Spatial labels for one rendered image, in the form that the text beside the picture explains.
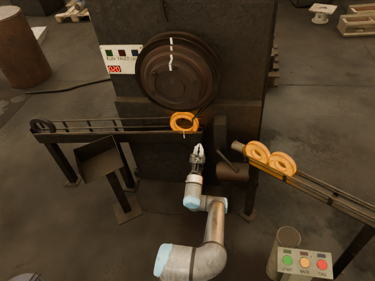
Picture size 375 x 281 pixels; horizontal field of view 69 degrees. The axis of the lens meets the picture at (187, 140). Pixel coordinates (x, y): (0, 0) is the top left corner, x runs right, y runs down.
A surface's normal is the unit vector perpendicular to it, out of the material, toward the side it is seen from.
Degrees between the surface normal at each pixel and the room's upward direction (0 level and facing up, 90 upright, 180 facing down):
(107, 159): 5
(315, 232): 0
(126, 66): 90
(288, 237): 0
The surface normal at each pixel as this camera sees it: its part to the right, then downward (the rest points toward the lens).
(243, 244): -0.09, -0.70
